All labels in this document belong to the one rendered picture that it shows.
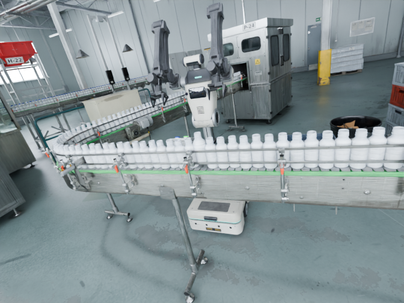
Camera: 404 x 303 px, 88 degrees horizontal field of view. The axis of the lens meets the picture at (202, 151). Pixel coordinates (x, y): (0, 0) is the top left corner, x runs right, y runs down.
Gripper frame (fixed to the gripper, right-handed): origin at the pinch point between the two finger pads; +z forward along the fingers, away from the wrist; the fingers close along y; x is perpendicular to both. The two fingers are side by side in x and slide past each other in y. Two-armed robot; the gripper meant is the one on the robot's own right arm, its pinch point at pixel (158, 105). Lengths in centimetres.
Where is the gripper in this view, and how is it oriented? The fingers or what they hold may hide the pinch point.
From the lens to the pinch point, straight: 161.9
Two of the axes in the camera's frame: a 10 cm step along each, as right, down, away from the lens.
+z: 0.4, 10.0, -0.8
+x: 4.4, 0.5, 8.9
